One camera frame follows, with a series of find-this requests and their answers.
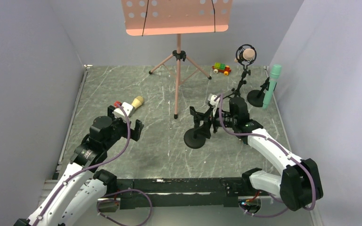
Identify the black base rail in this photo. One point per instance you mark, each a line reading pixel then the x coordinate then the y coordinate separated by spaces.
pixel 178 192

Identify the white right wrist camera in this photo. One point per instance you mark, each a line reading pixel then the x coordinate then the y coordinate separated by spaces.
pixel 213 101

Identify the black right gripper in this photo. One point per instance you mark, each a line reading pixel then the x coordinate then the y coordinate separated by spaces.
pixel 210 119

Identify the teal microphone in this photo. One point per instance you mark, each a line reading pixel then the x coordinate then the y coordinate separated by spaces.
pixel 273 78

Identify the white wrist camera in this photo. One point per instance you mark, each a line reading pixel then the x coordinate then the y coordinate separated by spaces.
pixel 123 109
pixel 213 101

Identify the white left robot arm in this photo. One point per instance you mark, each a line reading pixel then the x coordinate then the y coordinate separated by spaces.
pixel 82 183

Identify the yellow microphone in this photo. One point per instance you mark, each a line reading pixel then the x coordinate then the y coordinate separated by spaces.
pixel 137 102

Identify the pink microphone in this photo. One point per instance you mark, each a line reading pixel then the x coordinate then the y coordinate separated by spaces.
pixel 245 55

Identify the pink music stand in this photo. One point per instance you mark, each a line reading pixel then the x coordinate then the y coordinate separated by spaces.
pixel 178 17

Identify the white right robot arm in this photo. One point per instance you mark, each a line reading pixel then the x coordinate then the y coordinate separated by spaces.
pixel 298 184

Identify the black round-base mic stand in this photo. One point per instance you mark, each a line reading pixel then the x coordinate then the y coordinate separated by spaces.
pixel 256 97
pixel 192 138

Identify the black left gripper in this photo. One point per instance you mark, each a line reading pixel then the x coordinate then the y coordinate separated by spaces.
pixel 124 123

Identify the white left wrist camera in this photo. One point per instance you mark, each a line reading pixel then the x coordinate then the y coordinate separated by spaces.
pixel 123 109

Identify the black tripod microphone stand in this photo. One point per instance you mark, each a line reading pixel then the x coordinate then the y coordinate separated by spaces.
pixel 245 64

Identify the colourful toy block train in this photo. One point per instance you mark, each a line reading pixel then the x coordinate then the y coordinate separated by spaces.
pixel 221 68

